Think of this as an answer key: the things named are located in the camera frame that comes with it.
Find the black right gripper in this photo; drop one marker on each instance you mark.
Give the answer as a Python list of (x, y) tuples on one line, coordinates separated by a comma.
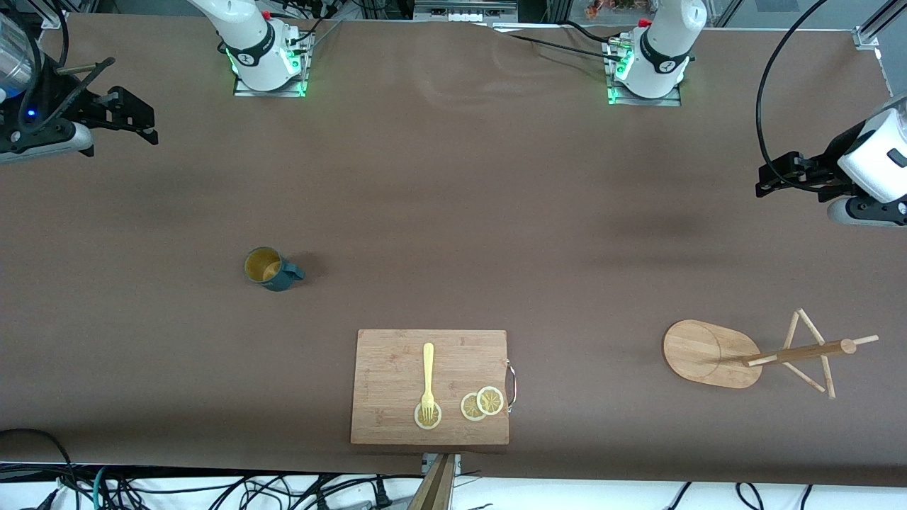
[(66, 106)]

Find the wooden mug rack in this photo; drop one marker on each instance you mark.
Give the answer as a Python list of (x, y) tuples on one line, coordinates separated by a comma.
[(708, 354)]

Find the brown table cover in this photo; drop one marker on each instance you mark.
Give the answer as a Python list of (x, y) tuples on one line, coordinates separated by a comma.
[(496, 212)]

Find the grey power strip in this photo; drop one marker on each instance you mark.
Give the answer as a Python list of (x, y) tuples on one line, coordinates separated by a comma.
[(464, 10)]

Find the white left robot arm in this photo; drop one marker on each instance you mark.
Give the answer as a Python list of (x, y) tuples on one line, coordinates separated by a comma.
[(662, 42)]

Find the small metal bracket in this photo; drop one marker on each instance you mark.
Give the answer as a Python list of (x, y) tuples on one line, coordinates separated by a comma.
[(457, 464)]

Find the wooden post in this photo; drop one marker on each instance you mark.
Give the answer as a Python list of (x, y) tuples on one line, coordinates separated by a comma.
[(434, 489)]

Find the aluminium frame profile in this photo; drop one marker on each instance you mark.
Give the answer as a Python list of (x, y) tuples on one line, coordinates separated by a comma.
[(870, 32), (55, 18)]

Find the lemon slice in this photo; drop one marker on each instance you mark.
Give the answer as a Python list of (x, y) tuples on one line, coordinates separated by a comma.
[(468, 409), (419, 422), (490, 400)]

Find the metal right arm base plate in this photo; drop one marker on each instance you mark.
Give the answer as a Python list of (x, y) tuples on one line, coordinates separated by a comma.
[(297, 85)]

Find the black power plug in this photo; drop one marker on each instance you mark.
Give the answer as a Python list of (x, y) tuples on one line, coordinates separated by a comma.
[(381, 494)]

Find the dark teal mug yellow inside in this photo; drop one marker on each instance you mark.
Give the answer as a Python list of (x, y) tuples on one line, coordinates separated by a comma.
[(268, 269)]

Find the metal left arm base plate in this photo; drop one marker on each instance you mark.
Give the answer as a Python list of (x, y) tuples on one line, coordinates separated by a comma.
[(673, 99)]

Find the yellow plastic fork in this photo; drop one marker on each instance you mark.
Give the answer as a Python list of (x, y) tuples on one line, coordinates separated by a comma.
[(428, 368)]

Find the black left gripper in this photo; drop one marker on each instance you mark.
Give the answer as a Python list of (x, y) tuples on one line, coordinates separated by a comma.
[(822, 172)]

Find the wooden cutting board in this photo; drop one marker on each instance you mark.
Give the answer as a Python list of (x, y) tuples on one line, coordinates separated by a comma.
[(397, 382)]

